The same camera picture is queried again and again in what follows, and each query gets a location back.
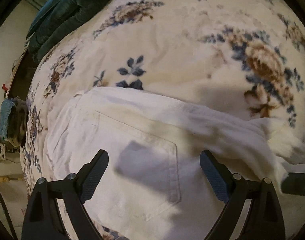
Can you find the dark teal folded quilt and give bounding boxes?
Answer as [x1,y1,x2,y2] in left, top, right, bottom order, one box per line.
[27,0,110,63]

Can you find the white pants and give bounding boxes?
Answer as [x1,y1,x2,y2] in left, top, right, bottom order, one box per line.
[45,87,305,239]

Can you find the floral bed blanket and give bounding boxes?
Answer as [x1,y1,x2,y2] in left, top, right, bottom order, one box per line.
[21,0,305,191]

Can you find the blue denim cloth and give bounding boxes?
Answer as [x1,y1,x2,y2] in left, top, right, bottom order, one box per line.
[0,98,28,147]

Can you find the wooden side desk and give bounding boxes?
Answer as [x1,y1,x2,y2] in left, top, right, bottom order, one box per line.
[3,46,31,99]

